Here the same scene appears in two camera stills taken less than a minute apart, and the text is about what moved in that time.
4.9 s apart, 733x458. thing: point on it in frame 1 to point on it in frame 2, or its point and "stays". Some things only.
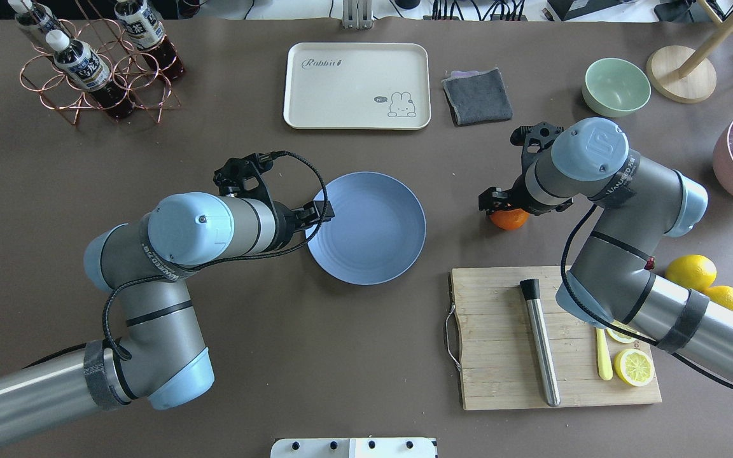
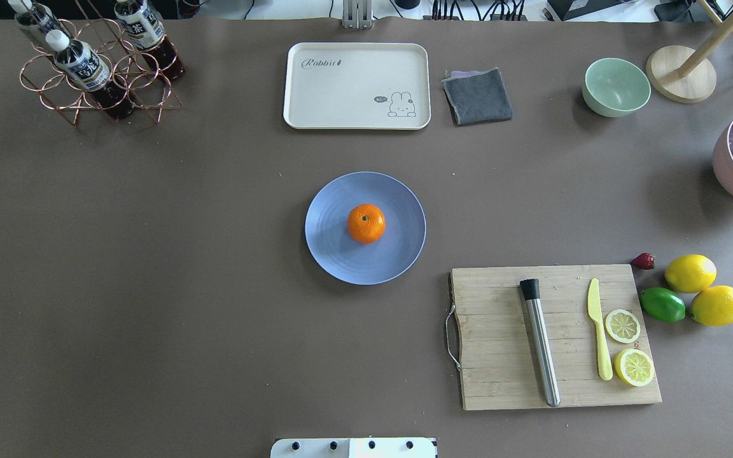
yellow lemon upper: [693, 271] stays
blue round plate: [377, 233] stays
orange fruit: [510, 219] to [366, 223]
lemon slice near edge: [634, 366] stays
